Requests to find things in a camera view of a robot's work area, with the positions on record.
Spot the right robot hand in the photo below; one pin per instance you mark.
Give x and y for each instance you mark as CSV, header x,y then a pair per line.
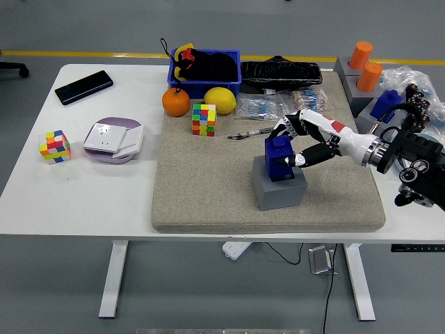
x,y
344,137

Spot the blue square seal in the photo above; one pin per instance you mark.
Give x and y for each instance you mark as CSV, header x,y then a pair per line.
x,y
382,102
278,153

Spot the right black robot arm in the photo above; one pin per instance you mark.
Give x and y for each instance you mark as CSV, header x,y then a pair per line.
x,y
417,146

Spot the grey square-slot seal holder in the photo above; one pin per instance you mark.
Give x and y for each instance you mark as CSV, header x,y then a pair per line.
x,y
363,120
278,195

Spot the grey round-slot seal holder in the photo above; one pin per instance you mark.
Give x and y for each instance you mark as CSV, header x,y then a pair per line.
x,y
361,102
342,67

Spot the orange cylinder seal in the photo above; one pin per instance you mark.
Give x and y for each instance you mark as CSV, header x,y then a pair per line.
x,y
369,77
361,55

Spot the clear bag of resistors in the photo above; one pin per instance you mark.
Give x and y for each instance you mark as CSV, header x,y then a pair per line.
x,y
257,108
309,101

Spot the dark brown knob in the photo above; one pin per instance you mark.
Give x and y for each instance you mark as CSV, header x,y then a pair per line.
x,y
418,98
425,105
423,117
411,89

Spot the crumpled clear plastic bag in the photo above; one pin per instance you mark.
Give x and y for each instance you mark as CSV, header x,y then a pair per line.
x,y
400,74

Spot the small white connector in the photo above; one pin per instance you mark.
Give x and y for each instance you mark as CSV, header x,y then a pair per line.
x,y
269,92

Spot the black keyboard in plastic wrap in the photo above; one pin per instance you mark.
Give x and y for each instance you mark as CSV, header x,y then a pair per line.
x,y
278,74

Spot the black pen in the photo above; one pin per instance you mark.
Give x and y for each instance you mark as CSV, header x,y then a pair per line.
x,y
243,135

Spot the yellow lemon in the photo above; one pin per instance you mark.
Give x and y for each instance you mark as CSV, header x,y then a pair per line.
x,y
220,101

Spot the black table control panel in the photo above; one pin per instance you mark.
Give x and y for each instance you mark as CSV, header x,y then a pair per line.
x,y
417,248

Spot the grey-brown mat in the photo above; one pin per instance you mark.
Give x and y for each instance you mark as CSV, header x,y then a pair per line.
x,y
208,181

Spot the white table leg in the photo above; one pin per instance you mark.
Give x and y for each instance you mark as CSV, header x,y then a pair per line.
x,y
359,282
113,278

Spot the white power strip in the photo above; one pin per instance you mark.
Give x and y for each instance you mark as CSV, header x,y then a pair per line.
x,y
236,250

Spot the blue plastic bin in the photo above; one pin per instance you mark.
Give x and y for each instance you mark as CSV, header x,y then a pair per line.
x,y
194,88

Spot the orange fruit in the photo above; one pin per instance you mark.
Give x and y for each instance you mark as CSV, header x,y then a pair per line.
x,y
176,102

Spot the purple plate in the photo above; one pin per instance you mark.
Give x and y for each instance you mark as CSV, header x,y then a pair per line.
x,y
118,121

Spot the black smartphone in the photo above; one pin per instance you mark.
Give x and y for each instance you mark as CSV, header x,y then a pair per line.
x,y
84,87

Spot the twisted multicolour puzzle cube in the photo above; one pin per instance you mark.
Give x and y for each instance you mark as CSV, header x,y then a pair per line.
x,y
55,148

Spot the black chair base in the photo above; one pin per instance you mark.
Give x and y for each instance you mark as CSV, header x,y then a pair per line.
x,y
14,66

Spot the silver metal bracket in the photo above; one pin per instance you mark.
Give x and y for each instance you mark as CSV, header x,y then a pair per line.
x,y
320,261

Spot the white wall switch panel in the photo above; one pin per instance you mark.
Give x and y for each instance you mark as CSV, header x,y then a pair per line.
x,y
133,139

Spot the white wall socket panel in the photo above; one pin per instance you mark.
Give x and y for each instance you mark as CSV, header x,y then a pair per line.
x,y
104,137

